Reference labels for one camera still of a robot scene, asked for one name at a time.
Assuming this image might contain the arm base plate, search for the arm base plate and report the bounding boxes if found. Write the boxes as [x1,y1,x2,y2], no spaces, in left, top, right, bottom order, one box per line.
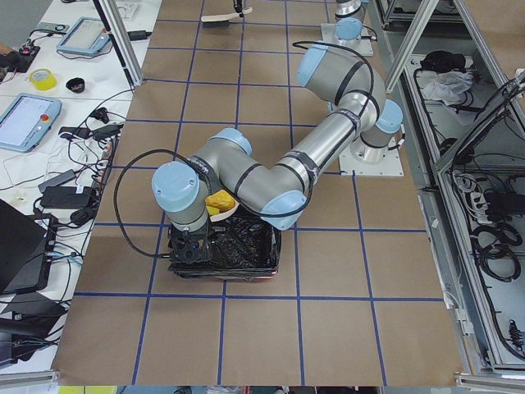
[339,145,404,177]
[321,23,373,57]

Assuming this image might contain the teach pendant tablet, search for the teach pendant tablet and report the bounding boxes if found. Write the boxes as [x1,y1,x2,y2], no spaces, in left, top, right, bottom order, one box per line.
[56,16,110,57]
[1,93,62,153]

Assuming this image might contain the black laptop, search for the black laptop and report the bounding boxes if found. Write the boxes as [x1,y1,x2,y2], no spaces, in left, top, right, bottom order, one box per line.
[1,201,57,296]

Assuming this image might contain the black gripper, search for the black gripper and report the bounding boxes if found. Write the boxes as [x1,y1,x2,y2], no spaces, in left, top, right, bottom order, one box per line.
[168,224,212,265]

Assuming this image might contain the yellow green sponge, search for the yellow green sponge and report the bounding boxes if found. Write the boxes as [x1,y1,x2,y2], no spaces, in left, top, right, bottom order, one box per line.
[207,206,220,216]

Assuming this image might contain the black lined trash bin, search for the black lined trash bin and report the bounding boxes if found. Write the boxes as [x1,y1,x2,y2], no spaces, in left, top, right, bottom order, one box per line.
[168,210,281,280]

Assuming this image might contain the black power adapter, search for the black power adapter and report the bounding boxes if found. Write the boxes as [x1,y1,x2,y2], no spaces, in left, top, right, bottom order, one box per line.
[40,186,95,209]

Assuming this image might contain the upper teach pendant tablet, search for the upper teach pendant tablet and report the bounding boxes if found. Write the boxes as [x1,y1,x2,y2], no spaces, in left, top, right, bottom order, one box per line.
[56,16,110,57]

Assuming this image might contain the yellow tape roll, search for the yellow tape roll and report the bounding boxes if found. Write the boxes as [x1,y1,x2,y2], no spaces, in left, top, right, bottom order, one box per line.
[29,68,57,91]

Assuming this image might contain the white crumpled cloth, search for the white crumpled cloth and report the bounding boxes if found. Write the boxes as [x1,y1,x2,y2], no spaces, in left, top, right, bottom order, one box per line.
[422,71,473,105]

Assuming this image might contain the beige hand brush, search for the beige hand brush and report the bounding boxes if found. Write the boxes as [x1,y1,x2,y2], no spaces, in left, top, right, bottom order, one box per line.
[200,7,253,27]

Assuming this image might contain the beige plastic dustpan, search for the beige plastic dustpan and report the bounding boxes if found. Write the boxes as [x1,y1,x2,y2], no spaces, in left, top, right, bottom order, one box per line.
[210,202,240,222]

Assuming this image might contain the yellow potato toy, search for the yellow potato toy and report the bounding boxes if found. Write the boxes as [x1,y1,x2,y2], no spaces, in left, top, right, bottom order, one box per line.
[205,190,236,213]

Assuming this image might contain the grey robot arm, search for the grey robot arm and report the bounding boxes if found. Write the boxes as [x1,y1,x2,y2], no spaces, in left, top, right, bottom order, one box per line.
[232,1,365,44]
[151,41,403,265]

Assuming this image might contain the lower teach pendant tablet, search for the lower teach pendant tablet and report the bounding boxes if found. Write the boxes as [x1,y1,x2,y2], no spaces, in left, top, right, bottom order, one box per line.
[1,93,62,153]

